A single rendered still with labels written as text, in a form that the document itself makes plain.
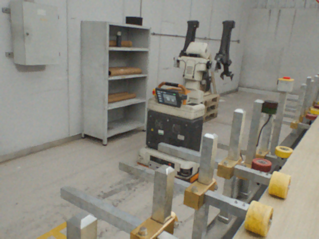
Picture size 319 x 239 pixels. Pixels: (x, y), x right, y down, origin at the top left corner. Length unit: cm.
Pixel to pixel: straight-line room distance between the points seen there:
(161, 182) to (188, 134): 207
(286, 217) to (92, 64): 317
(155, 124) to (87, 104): 129
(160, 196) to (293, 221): 45
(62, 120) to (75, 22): 122
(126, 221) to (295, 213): 54
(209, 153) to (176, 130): 194
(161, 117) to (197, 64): 65
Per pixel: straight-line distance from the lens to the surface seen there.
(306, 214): 105
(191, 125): 271
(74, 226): 51
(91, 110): 391
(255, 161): 135
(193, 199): 88
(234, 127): 111
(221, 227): 123
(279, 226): 95
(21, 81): 349
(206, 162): 90
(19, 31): 326
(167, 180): 67
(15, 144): 361
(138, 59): 442
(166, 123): 285
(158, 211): 72
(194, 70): 300
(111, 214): 78
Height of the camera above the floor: 139
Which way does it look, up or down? 15 degrees down
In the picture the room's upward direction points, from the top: 4 degrees clockwise
